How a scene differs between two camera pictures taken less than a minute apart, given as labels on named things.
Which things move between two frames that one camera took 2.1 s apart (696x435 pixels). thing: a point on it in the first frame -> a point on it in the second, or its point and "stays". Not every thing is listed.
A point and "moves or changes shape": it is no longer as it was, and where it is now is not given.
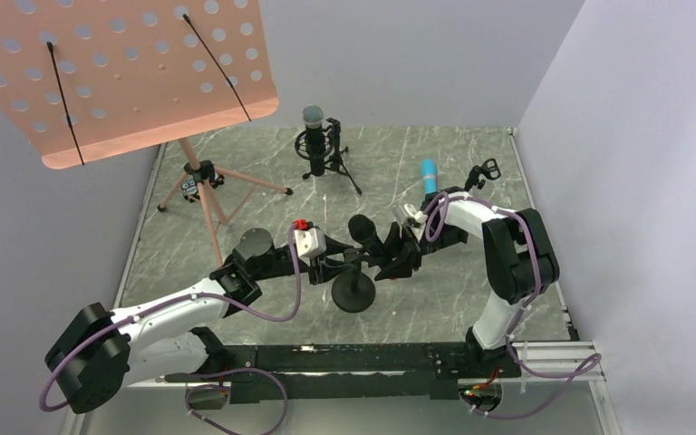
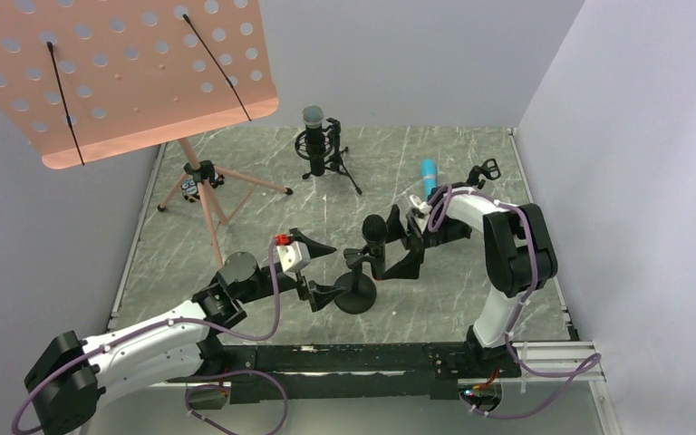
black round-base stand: [489, 169] stays
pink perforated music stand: [82, 80] stays
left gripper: [326, 261] -> [304, 285]
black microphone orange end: [362, 229] moves or changes shape
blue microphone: [429, 169] stays
